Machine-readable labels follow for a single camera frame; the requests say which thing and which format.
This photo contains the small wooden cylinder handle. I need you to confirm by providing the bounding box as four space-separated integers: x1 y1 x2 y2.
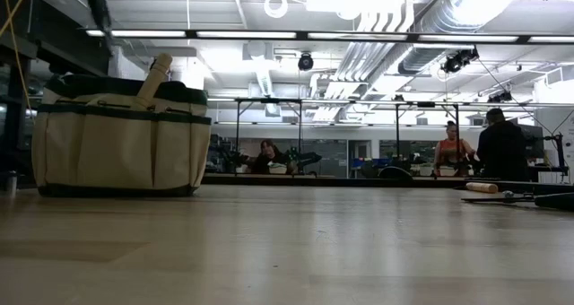
465 181 500 195

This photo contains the black computer monitor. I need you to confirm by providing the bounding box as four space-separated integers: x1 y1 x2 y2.
519 124 546 161

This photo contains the black rounded chair back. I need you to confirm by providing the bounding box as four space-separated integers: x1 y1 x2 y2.
378 165 414 180

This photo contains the hanging yellow cable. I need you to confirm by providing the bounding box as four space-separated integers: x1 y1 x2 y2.
0 0 37 126

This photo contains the overhead beam with light strips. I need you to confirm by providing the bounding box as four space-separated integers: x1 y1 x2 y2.
84 28 574 46

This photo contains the black ceiling spotlight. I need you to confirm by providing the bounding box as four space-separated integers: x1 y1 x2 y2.
297 52 315 72

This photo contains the white hanging ring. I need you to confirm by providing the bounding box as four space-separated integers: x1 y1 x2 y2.
263 0 290 20

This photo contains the short metal post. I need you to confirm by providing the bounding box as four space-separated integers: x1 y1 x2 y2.
4 170 19 196

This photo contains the cream canvas green-trimmed garden bag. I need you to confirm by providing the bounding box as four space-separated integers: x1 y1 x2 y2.
30 71 213 198

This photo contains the black aluminium table frame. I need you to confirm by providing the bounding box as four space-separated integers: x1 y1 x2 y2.
201 172 574 196

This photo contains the black equipment stand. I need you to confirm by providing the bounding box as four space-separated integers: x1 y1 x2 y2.
544 132 570 179

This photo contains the black workstation frame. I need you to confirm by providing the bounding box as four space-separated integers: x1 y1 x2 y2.
232 97 304 177
394 100 461 177

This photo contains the wooden-handled hand fork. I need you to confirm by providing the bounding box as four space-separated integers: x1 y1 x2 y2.
134 52 174 111

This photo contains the black overhead camera rig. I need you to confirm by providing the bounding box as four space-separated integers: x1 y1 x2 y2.
440 46 480 75

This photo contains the person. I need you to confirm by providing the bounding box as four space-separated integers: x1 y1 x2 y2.
248 138 295 176
432 119 476 178
474 107 530 183

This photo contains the large round ventilation duct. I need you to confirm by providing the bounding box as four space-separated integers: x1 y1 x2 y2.
396 0 521 75

